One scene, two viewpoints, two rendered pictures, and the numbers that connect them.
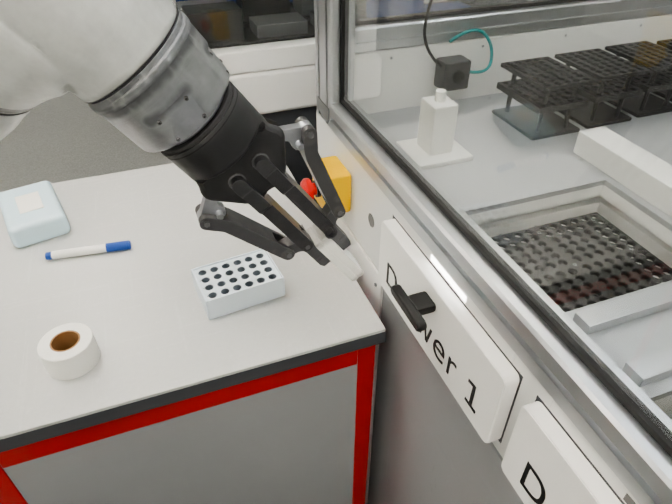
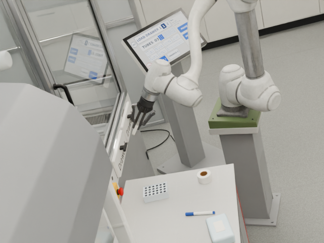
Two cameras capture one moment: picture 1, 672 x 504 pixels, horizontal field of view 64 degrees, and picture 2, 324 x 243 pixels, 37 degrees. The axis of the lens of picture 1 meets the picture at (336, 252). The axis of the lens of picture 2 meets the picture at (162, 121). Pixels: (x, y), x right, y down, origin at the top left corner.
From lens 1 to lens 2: 2.73 m
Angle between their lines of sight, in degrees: 104
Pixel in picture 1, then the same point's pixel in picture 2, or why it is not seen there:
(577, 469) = (124, 120)
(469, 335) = (120, 136)
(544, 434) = (123, 124)
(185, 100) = not seen: hidden behind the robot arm
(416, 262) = (116, 149)
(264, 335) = (155, 181)
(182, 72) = not seen: hidden behind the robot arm
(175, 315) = (177, 189)
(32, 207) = (217, 222)
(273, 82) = not seen: outside the picture
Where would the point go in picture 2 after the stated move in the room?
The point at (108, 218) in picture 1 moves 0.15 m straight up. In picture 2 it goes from (193, 231) to (185, 207)
